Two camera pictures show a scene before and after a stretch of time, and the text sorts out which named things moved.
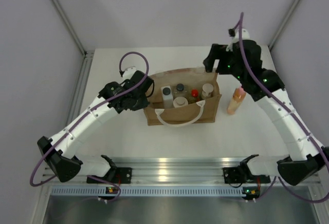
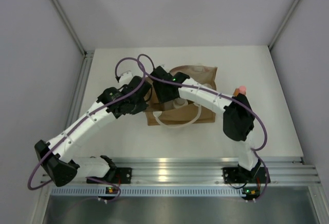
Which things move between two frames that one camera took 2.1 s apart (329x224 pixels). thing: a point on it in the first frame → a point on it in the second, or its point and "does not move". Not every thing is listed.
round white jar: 180,101 does not move
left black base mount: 115,175 does not move
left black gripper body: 141,102 does not move
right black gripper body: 225,65 → 162,96
